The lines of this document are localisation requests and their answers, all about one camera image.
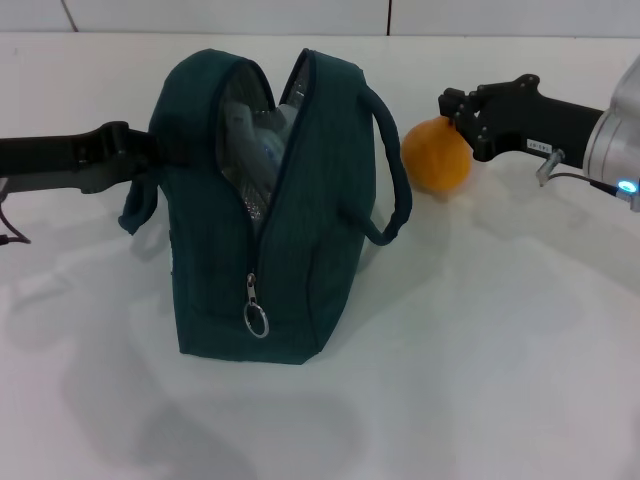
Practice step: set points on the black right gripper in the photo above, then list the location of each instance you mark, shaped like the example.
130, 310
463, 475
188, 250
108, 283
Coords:
530, 120

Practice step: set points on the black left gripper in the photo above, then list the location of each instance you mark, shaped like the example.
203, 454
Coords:
40, 157

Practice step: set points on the orange pear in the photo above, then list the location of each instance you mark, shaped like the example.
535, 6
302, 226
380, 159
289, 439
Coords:
435, 157

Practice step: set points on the dark teal insulated bag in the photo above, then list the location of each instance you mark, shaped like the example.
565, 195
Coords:
310, 250

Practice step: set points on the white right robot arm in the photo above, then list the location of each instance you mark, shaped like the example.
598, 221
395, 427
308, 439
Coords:
620, 125

